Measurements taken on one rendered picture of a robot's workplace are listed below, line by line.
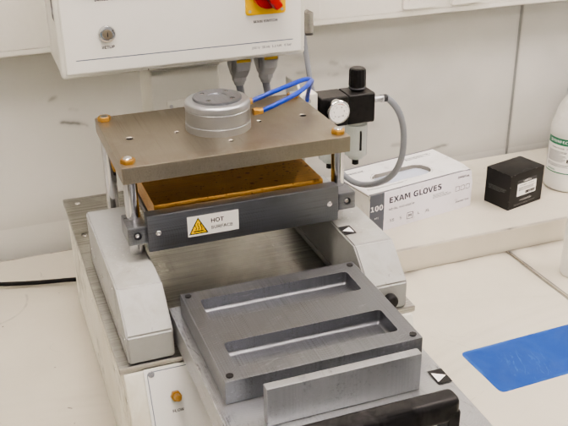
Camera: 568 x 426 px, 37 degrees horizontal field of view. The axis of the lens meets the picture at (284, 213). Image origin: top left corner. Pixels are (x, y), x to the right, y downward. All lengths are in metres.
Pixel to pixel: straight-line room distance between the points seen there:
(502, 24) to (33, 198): 0.95
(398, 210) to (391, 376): 0.73
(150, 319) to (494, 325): 0.60
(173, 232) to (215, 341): 0.18
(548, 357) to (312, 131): 0.49
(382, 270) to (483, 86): 0.86
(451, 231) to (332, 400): 0.77
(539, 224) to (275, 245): 0.58
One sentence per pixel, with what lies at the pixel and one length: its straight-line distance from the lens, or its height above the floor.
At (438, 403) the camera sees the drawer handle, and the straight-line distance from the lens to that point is 0.75.
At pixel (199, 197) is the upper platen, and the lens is 0.98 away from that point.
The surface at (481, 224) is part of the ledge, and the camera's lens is 1.54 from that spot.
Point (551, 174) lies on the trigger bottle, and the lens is 1.70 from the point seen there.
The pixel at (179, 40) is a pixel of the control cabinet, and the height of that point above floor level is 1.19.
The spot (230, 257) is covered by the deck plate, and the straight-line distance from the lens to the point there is 1.12.
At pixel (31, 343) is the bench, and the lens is 1.33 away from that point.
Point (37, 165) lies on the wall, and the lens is 1.53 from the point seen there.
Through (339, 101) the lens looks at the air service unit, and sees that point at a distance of 1.21.
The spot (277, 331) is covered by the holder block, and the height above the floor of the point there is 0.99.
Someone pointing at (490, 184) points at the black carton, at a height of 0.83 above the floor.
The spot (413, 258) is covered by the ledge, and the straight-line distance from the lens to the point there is 1.45.
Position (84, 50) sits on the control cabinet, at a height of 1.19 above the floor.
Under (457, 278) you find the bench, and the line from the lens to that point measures 1.45.
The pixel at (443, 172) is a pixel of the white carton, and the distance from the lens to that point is 1.56.
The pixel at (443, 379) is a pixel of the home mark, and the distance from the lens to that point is 0.84.
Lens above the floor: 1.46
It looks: 25 degrees down
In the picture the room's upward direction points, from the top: 1 degrees counter-clockwise
